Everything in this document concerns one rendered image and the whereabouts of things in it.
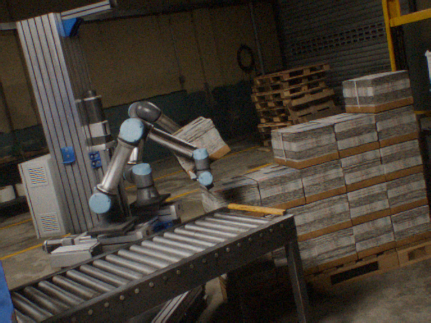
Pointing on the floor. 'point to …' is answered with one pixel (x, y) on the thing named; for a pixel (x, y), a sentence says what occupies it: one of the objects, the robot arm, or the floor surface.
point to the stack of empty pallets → (287, 92)
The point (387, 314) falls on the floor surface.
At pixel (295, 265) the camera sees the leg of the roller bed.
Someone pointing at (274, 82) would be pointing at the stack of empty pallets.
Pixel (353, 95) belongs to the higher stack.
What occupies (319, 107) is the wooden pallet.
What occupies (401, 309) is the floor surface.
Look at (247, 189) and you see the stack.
